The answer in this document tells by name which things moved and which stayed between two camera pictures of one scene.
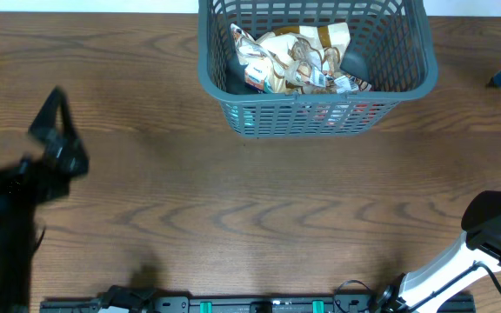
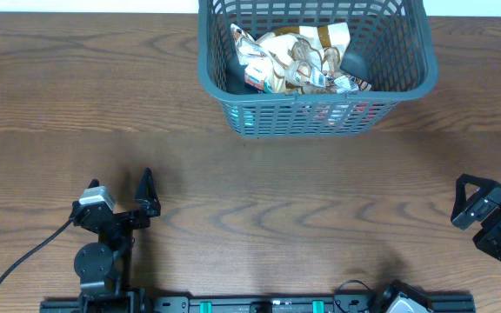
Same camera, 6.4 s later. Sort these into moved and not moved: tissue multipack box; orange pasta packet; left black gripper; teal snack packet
Moved: left black gripper
Not moved: tissue multipack box; orange pasta packet; teal snack packet
